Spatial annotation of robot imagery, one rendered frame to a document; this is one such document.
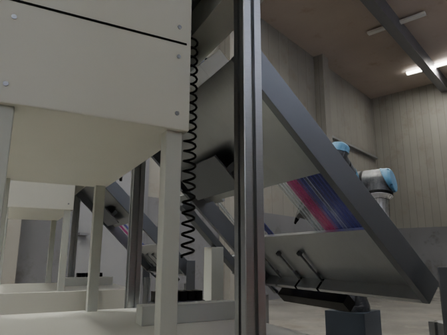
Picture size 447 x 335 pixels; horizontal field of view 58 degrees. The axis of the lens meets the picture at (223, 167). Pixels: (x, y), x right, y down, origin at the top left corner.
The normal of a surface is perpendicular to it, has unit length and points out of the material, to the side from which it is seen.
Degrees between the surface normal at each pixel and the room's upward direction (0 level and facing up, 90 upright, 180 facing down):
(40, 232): 90
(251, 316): 90
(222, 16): 180
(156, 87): 90
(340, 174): 90
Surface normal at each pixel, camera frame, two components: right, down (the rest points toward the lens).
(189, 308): 0.47, -0.19
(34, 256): 0.76, -0.14
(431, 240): -0.66, -0.16
